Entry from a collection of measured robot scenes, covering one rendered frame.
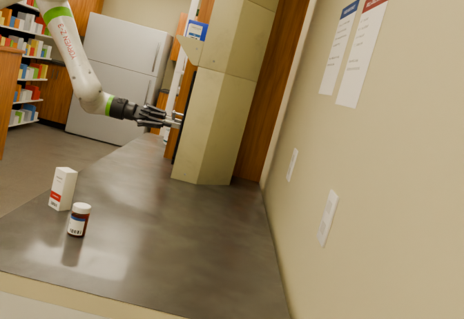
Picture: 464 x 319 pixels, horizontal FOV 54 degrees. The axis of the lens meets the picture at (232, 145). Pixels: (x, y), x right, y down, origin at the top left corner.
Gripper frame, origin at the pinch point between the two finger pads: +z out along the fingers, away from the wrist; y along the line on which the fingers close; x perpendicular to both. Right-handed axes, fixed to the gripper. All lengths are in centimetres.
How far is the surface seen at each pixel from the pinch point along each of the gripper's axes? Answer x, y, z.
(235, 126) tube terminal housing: -3.5, 3.8, 26.1
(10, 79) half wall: 181, 180, -189
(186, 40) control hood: -32.3, 14.2, -1.8
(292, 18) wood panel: -29, 59, 40
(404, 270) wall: -90, -105, 48
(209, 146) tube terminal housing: -1.0, -8.7, 17.8
